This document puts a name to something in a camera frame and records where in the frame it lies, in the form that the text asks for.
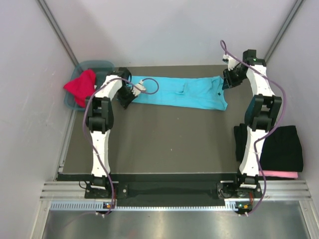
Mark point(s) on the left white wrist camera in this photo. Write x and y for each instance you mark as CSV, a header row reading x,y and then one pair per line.
x,y
138,88

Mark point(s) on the aluminium corner post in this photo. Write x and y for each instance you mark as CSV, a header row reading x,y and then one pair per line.
x,y
57,30
284,26

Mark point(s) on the cyan t shirt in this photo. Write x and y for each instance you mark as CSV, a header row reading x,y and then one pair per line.
x,y
200,93

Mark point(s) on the teal plastic basket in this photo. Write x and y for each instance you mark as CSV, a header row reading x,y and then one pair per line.
x,y
100,67

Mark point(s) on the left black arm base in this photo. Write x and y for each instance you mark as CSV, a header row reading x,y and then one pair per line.
x,y
100,188

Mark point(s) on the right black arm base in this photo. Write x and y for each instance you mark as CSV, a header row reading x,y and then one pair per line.
x,y
229,190

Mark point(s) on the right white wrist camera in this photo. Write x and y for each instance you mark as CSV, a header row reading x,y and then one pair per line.
x,y
230,61

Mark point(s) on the black folded t shirt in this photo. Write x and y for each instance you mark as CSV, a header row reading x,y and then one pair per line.
x,y
280,151

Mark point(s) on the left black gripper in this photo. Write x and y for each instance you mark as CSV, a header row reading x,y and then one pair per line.
x,y
125,103

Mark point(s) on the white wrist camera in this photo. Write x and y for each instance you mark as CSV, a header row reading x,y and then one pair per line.
x,y
230,61
138,88

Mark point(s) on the pink folded t shirt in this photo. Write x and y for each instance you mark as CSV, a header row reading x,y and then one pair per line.
x,y
281,174

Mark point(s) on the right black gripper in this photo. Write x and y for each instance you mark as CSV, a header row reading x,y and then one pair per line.
x,y
227,82

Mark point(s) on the left aluminium corner post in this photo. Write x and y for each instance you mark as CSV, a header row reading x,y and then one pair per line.
x,y
57,30

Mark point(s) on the right aluminium corner post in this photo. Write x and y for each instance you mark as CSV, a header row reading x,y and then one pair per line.
x,y
284,26

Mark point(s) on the grey slotted cable duct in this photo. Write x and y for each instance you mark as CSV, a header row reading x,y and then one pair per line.
x,y
102,206

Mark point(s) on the red t shirt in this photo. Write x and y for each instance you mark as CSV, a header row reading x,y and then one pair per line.
x,y
82,87

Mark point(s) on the aluminium front rail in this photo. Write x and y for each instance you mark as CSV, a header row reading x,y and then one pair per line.
x,y
275,190

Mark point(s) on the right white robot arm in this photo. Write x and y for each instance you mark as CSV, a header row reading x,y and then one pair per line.
x,y
260,116

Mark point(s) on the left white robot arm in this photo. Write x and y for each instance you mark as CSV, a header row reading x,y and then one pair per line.
x,y
100,118

